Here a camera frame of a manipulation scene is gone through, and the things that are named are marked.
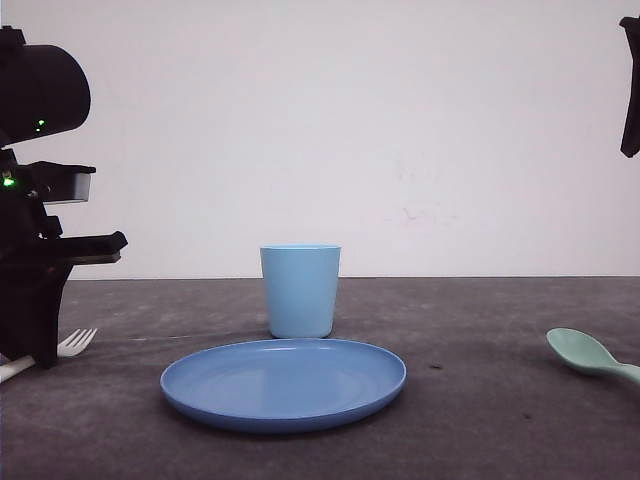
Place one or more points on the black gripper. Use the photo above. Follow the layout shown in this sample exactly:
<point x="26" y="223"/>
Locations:
<point x="36" y="261"/>

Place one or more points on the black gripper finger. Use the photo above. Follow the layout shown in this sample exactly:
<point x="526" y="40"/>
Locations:
<point x="630" y="138"/>

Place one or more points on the white plastic fork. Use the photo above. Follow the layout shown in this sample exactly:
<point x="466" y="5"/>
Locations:
<point x="72" y="346"/>

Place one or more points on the mint green plastic spoon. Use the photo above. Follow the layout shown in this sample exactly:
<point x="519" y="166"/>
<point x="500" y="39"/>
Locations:
<point x="587" y="355"/>

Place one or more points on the light blue plastic cup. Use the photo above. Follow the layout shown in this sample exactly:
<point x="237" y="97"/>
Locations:
<point x="301" y="282"/>

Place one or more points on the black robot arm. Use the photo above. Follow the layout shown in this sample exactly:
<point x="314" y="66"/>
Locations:
<point x="44" y="91"/>

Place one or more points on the blue plastic plate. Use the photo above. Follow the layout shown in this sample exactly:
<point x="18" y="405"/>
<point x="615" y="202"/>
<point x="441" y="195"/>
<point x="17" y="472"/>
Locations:
<point x="284" y="386"/>

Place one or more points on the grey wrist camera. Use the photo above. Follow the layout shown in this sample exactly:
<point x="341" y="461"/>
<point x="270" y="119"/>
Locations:
<point x="59" y="183"/>

